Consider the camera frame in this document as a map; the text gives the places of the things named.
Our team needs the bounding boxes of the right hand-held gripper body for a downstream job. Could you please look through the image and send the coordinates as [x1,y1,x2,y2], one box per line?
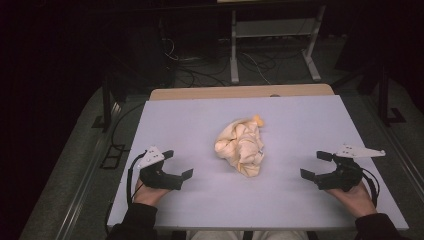
[315,143,387,193]

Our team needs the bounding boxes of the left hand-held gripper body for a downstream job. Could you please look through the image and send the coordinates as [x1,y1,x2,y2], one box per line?
[137,145,184,191]

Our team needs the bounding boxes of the cream pants with orange print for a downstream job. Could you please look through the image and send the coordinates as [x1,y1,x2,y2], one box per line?
[214,114,266,178]

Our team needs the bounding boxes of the person's left hand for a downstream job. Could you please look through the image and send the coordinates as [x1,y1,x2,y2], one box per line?
[132,178,172,208]

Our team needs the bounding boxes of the person's right hand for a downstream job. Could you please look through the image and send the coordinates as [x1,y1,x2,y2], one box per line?
[325,181,378,219]

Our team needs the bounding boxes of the black metal stand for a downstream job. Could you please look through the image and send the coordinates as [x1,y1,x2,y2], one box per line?
[377,62,407,127]
[91,70,127,133]

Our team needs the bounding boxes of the wooden table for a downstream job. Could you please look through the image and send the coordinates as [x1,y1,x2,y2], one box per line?
[148,83,336,102]

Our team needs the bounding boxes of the white metal stand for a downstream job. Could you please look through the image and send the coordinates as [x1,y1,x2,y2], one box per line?
[229,4,327,85]

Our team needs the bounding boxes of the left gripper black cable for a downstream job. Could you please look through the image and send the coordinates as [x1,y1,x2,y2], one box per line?
[125,150,148,206]

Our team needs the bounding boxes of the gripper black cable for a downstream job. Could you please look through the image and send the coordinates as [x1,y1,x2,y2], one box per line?
[125,150,148,206]
[360,167,381,208]

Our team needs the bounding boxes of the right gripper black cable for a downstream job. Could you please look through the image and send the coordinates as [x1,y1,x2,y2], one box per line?
[360,167,381,208]

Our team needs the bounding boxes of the black floor frame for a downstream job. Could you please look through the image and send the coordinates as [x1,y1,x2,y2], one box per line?
[99,143,127,170]

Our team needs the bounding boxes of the long black floor cable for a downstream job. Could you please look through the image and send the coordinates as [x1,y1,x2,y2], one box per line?
[110,100,147,150]

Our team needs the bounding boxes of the bundle of black floor cables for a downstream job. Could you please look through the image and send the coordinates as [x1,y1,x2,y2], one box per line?
[160,35,232,88]

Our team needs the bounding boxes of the white floor cable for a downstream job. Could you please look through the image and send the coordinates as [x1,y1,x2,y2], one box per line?
[242,51,272,85]

